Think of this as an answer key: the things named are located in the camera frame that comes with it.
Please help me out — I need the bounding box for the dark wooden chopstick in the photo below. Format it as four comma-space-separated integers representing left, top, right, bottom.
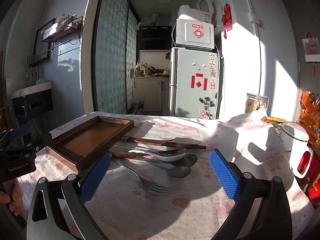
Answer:
110, 152, 147, 158
121, 137, 207, 150

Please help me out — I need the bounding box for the small metal spoon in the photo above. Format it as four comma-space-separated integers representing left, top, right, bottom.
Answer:
152, 163, 191, 179

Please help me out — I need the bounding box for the white ceramic spoon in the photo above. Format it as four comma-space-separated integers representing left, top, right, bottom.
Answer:
125, 148, 187, 162

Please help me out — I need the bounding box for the silver fork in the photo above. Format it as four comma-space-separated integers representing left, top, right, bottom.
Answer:
113, 159, 174, 197

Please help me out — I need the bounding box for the metal cake server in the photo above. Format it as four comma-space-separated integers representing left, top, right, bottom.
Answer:
140, 137, 203, 145

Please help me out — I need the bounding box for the white kitchen cabinet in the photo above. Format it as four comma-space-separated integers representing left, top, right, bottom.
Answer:
133, 77, 169, 115

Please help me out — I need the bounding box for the person left hand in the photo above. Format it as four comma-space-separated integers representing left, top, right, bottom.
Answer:
1, 178, 24, 216

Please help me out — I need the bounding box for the dark wooden tray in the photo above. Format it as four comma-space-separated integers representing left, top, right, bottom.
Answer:
46, 116, 135, 174

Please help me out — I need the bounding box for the white sink basin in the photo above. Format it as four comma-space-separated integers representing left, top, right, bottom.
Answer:
9, 81, 52, 99

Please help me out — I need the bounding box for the white and red mug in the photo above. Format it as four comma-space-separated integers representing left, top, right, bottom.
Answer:
280, 122, 313, 179

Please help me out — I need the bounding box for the orange snack bag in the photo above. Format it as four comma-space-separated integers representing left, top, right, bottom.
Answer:
296, 91, 320, 149

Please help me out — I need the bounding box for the pink patterned tablecloth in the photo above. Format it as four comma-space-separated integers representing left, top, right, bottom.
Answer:
17, 108, 316, 240

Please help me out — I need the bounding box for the clear glass jar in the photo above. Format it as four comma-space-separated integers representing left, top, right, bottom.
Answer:
245, 93, 269, 113

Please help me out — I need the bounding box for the patterned sliding door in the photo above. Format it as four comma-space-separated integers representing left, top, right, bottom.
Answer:
92, 0, 137, 114

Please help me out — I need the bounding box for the grey refrigerator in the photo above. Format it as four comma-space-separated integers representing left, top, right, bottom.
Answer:
169, 47, 219, 120

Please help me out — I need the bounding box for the black range hood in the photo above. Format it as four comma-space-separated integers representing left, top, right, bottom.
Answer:
137, 25, 172, 50

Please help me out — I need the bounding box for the white microwave oven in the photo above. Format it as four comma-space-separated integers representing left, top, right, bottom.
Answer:
176, 19, 214, 50

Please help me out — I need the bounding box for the red hanging ornament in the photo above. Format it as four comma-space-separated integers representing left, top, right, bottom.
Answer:
221, 3, 233, 39

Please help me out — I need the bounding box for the white rice cooker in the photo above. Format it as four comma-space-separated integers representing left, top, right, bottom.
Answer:
177, 0, 214, 23

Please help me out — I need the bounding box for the wire wall shelf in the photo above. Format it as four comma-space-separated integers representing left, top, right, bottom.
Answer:
41, 14, 83, 42

